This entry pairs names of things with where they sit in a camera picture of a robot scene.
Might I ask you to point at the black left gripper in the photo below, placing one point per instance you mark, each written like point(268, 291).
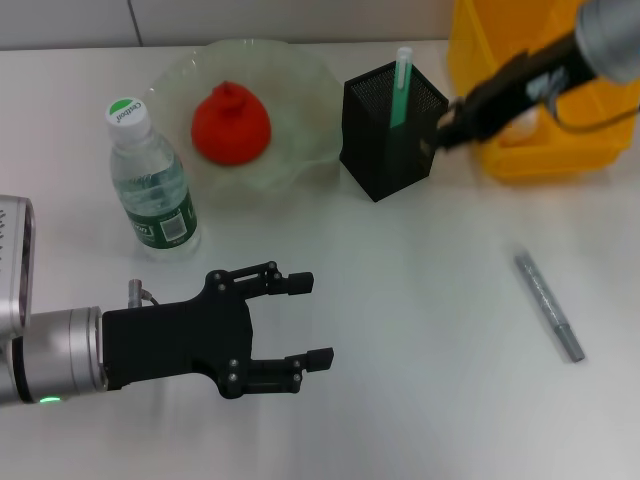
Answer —
point(175, 335)

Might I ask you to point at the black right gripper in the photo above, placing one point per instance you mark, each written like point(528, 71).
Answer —
point(520, 90)

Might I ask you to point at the green utility knife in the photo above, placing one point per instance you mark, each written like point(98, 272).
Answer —
point(401, 90)

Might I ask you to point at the grey marker pen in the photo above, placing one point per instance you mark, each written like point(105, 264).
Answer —
point(545, 300)

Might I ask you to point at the clear green-label water bottle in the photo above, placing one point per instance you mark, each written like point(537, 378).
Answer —
point(155, 200)

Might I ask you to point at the black mesh pen holder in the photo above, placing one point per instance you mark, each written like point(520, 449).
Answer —
point(370, 150)

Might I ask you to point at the green glass fruit plate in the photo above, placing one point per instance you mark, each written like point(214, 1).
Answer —
point(300, 100)

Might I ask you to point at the yellow plastic storage bin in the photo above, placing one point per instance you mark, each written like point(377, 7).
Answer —
point(550, 160)

